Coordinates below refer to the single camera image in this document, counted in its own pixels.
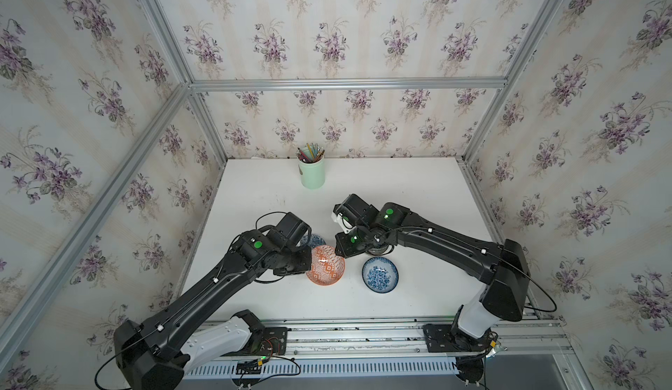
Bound dark navy patterned bowl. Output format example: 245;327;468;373
365;242;396;257

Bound orange diamond pattern bowl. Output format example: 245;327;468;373
306;245;346;286

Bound blue floral bowl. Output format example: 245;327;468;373
362;256;399;294

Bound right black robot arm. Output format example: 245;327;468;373
332;194;531;339

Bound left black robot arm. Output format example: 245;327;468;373
113;213;312;389

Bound blue damask bowl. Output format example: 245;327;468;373
299;234;327;249

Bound mint green utensil cup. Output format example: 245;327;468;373
299;159;326;190

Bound colourful sticks in cup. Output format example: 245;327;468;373
296;142;325;164

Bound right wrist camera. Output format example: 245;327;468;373
332;213;355;234

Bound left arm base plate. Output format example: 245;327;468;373
245;327;289;356

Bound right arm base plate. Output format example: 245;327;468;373
422;323;499;353

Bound aluminium front rail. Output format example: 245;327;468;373
262;316;574;358

